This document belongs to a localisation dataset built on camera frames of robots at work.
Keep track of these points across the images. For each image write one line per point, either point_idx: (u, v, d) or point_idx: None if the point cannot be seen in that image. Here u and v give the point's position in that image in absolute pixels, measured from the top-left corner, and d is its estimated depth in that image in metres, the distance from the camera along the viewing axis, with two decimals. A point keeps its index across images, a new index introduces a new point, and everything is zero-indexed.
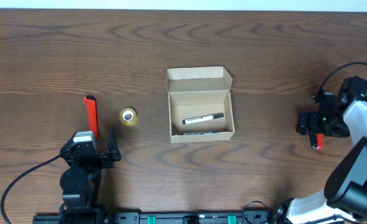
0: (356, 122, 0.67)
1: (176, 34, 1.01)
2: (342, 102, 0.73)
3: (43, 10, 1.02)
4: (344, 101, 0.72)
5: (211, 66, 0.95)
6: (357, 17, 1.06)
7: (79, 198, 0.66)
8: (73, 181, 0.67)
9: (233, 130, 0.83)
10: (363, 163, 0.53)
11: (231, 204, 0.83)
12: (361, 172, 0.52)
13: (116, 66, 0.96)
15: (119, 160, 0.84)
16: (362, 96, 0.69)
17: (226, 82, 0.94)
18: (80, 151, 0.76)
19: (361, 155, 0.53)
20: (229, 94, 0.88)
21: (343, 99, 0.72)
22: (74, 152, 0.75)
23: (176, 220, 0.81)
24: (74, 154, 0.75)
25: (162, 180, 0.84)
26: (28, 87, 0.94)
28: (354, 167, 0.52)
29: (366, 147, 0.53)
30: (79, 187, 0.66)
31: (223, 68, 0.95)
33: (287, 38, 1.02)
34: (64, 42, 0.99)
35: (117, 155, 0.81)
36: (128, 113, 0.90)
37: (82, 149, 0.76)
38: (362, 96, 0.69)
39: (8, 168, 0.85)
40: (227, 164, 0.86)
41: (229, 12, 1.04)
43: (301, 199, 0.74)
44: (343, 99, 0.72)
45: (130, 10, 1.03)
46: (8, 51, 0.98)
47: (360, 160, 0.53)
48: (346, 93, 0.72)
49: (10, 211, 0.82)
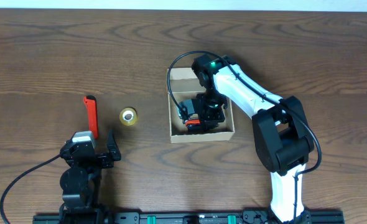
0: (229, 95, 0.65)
1: (176, 33, 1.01)
2: (204, 81, 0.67)
3: (44, 10, 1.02)
4: (205, 78, 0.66)
5: None
6: (357, 15, 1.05)
7: (79, 198, 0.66)
8: (74, 178, 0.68)
9: (233, 130, 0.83)
10: (269, 136, 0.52)
11: (231, 204, 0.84)
12: (274, 140, 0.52)
13: (116, 66, 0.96)
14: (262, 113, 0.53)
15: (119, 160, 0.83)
16: (213, 65, 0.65)
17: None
18: (79, 152, 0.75)
19: (264, 136, 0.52)
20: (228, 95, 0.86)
21: (203, 78, 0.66)
22: (74, 152, 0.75)
23: (176, 220, 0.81)
24: (74, 154, 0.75)
25: (162, 180, 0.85)
26: (28, 87, 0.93)
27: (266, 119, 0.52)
28: (269, 146, 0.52)
29: (259, 123, 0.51)
30: (79, 187, 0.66)
31: None
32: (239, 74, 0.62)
33: (287, 38, 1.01)
34: (64, 42, 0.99)
35: (117, 155, 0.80)
36: (127, 113, 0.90)
37: (82, 149, 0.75)
38: (214, 66, 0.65)
39: (8, 168, 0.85)
40: (227, 163, 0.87)
41: (229, 12, 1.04)
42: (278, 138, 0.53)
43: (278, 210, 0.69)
44: (203, 77, 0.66)
45: (130, 10, 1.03)
46: (8, 51, 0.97)
47: (264, 135, 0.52)
48: (203, 73, 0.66)
49: (10, 211, 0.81)
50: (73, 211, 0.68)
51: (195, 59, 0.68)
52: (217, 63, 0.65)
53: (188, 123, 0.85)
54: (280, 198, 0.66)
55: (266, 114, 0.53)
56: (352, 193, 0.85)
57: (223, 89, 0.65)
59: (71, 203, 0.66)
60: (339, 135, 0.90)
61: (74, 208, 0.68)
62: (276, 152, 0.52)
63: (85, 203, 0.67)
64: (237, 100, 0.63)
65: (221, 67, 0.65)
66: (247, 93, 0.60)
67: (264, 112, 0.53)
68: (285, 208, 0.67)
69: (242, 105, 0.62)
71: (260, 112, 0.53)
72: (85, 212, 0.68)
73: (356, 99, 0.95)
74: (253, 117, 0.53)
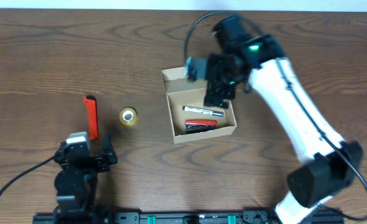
0: (274, 104, 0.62)
1: (176, 33, 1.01)
2: (236, 65, 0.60)
3: (45, 10, 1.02)
4: (237, 63, 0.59)
5: None
6: (357, 15, 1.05)
7: (74, 200, 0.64)
8: (69, 178, 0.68)
9: (234, 125, 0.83)
10: (320, 187, 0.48)
11: (231, 204, 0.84)
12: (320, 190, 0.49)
13: (116, 66, 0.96)
14: (322, 166, 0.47)
15: (115, 162, 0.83)
16: (250, 48, 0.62)
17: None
18: (74, 153, 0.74)
19: (315, 188, 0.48)
20: None
21: (236, 61, 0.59)
22: (68, 153, 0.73)
23: (176, 220, 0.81)
24: (67, 155, 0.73)
25: (162, 180, 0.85)
26: (28, 87, 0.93)
27: (325, 173, 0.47)
28: (315, 193, 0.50)
29: (317, 178, 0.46)
30: (74, 187, 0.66)
31: None
32: (291, 86, 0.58)
33: (287, 38, 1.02)
34: (64, 42, 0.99)
35: (113, 158, 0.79)
36: (128, 114, 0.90)
37: (76, 150, 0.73)
38: (253, 50, 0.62)
39: (9, 168, 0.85)
40: (227, 163, 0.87)
41: (229, 12, 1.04)
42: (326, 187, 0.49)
43: (286, 210, 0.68)
44: (236, 60, 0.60)
45: (130, 10, 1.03)
46: (8, 51, 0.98)
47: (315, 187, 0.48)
48: (236, 55, 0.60)
49: (10, 211, 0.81)
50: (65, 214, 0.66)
51: (224, 24, 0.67)
52: (256, 43, 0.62)
53: (186, 123, 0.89)
54: (293, 213, 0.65)
55: (325, 166, 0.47)
56: (352, 193, 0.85)
57: (265, 92, 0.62)
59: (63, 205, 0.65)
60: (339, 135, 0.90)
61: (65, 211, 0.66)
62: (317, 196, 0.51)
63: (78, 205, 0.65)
64: (282, 114, 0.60)
65: (267, 62, 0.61)
66: (301, 117, 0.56)
67: (322, 164, 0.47)
68: (293, 219, 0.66)
69: (289, 124, 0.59)
71: (319, 164, 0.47)
72: (77, 216, 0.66)
73: (356, 99, 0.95)
74: (311, 167, 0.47)
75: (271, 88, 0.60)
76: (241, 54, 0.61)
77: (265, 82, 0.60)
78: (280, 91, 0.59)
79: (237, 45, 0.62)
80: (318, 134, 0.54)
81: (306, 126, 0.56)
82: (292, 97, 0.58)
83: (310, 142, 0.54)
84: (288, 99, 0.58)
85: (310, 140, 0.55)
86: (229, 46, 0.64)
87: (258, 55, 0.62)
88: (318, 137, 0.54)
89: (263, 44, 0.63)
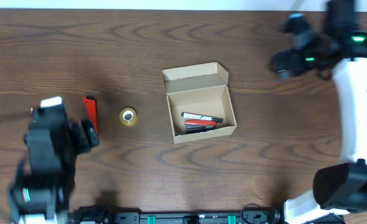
0: (344, 99, 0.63)
1: (176, 33, 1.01)
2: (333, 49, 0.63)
3: (45, 10, 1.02)
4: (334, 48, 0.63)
5: (205, 63, 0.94)
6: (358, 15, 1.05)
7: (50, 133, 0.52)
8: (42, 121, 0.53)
9: (234, 125, 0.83)
10: (347, 188, 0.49)
11: (231, 204, 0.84)
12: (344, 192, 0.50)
13: (116, 66, 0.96)
14: (361, 170, 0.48)
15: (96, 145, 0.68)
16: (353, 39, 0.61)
17: (222, 78, 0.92)
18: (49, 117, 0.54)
19: (342, 186, 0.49)
20: (226, 89, 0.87)
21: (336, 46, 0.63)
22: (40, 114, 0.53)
23: (176, 220, 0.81)
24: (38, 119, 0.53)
25: (162, 180, 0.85)
26: (28, 86, 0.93)
27: (359, 178, 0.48)
28: (337, 192, 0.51)
29: (349, 176, 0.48)
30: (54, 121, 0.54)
31: (216, 63, 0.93)
32: None
33: (287, 38, 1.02)
34: (64, 42, 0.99)
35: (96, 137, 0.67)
36: (128, 113, 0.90)
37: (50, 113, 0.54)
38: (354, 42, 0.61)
39: (9, 168, 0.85)
40: (227, 163, 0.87)
41: (229, 12, 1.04)
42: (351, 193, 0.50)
43: (295, 201, 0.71)
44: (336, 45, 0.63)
45: (130, 10, 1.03)
46: (8, 51, 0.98)
47: (342, 185, 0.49)
48: (334, 39, 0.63)
49: None
50: (34, 174, 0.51)
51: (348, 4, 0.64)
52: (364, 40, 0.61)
53: (186, 123, 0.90)
54: (299, 214, 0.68)
55: (364, 173, 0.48)
56: None
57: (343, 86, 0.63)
59: (38, 149, 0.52)
60: (339, 135, 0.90)
61: (30, 182, 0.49)
62: (338, 198, 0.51)
63: (54, 153, 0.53)
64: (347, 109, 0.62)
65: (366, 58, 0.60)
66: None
67: (362, 170, 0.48)
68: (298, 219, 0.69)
69: (350, 124, 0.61)
71: (360, 168, 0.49)
72: (52, 171, 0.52)
73: None
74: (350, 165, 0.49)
75: (356, 84, 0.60)
76: (342, 40, 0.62)
77: (354, 75, 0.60)
78: (362, 91, 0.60)
79: (341, 30, 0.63)
80: None
81: None
82: None
83: (364, 147, 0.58)
84: (366, 102, 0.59)
85: (365, 146, 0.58)
86: (333, 27, 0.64)
87: (363, 46, 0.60)
88: None
89: None
